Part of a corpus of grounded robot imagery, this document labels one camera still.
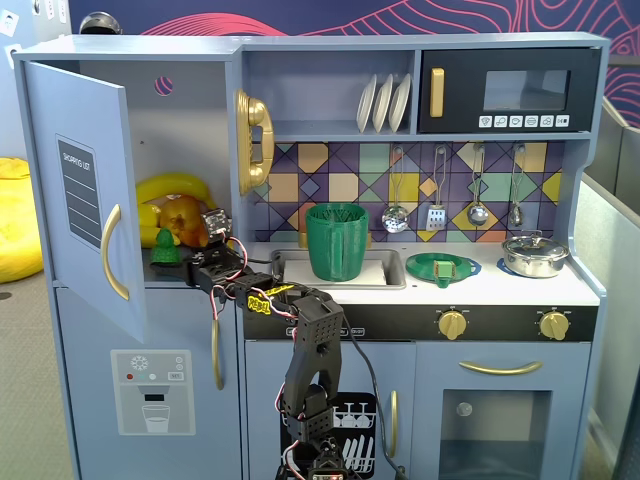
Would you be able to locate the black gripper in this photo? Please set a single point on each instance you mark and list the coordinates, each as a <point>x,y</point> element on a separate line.
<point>196,266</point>

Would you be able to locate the green toy pineapple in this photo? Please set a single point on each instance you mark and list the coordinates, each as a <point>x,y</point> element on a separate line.
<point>165,252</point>

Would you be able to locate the blue shopping list cabinet door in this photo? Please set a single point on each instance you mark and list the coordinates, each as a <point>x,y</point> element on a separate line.
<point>75,110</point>

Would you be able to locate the orange toy pomegranate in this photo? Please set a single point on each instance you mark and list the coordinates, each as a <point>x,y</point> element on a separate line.
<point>180,215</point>

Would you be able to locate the yellow toy lemon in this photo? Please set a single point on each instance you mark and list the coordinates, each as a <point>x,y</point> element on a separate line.
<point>148,215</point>

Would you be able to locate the blue ice dispenser fridge door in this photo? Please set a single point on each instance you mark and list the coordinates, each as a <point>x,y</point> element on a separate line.
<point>100,325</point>

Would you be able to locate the large yellow toy banana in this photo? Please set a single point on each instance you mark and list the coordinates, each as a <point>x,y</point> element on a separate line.
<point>175,182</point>

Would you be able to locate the blue dishwasher door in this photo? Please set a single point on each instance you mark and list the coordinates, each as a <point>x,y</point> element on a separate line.
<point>260,375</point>

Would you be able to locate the green ribbed plastic cup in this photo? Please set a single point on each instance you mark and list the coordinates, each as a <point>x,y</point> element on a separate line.
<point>330,250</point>

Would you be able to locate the yellow beanbag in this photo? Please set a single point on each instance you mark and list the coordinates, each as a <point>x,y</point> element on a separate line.
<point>15,225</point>

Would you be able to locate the gold toy telephone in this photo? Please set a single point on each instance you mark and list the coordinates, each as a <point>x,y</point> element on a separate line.
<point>250,112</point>

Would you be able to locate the grey toy sink basin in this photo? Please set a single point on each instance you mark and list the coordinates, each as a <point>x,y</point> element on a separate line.
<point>397,272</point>

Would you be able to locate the steel toy skimmer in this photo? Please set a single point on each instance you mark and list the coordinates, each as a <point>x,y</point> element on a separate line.
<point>396,220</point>

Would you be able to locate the green plastic lid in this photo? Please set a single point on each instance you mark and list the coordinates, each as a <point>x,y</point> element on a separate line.
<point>425,265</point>

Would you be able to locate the white toy plate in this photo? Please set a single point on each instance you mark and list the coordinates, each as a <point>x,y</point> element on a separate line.
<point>383,102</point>
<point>400,102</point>
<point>366,102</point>

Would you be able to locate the steel toy slotted spatula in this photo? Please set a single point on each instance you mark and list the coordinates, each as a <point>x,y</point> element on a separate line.
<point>436,218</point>

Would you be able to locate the blue oven door with window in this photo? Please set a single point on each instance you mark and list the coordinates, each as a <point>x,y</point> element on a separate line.
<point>430,360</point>

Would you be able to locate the gold stove knob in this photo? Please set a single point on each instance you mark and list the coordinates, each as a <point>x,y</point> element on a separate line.
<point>553,326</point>
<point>452,326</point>

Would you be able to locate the blue wooden toy kitchen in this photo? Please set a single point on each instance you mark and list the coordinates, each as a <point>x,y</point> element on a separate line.
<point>350,42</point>

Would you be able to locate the steel toy ladle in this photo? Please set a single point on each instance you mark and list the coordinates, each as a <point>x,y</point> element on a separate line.
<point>478,215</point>

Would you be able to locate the steel toy spoon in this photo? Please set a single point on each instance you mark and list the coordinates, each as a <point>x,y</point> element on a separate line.
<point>516,216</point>

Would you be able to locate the steel toy pot with lid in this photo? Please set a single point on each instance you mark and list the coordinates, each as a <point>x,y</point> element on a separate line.
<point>532,260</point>

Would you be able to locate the black toy microwave door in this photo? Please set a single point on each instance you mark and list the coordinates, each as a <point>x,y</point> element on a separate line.
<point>500,60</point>

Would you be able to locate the grey desk divider panel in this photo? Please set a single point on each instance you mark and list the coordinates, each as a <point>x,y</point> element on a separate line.
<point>610,300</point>

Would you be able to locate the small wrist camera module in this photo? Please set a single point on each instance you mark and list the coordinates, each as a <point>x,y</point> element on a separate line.
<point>217,223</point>

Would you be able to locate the white wall socket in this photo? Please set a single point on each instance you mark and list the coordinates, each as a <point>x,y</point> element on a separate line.
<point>7,24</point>
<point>50,9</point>
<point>13,54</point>
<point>62,10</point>

